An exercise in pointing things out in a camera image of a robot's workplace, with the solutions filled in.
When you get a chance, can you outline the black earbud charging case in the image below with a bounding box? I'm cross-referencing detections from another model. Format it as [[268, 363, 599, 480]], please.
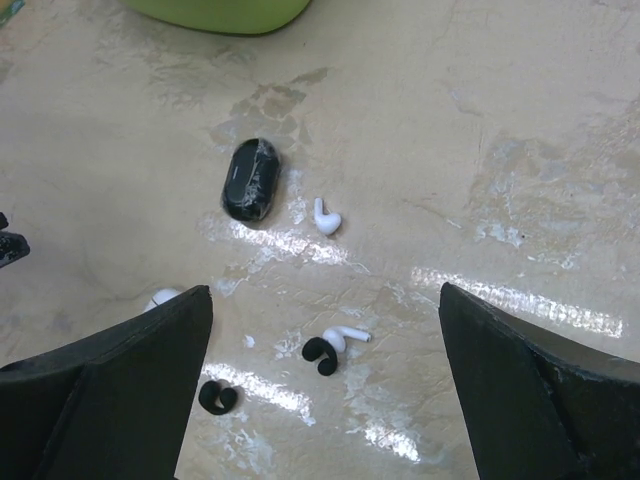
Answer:
[[221, 138, 282, 223]]

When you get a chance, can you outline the black ear hook earbud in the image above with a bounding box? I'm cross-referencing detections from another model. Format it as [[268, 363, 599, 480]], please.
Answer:
[[302, 337, 338, 377], [198, 380, 238, 416]]

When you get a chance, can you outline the green plastic bowl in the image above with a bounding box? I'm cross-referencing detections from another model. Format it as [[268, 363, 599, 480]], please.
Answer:
[[122, 0, 310, 36]]

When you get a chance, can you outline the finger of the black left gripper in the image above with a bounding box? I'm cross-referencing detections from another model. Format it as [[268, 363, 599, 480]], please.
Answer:
[[0, 213, 30, 268]]

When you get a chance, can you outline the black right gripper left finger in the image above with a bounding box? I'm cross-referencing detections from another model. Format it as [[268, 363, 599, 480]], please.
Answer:
[[1, 285, 213, 479]]

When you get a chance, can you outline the white earbud charging case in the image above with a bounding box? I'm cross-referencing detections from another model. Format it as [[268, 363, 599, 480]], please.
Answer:
[[143, 288, 182, 313]]

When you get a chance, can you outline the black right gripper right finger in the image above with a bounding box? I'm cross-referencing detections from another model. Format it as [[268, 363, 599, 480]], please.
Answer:
[[439, 283, 639, 479]]

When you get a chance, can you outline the white earbud with stem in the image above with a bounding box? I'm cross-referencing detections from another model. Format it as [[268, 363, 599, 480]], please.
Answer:
[[322, 326, 372, 353]]

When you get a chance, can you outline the black ear hook earbud front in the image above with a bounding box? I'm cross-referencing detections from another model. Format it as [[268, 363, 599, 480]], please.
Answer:
[[198, 380, 238, 416]]

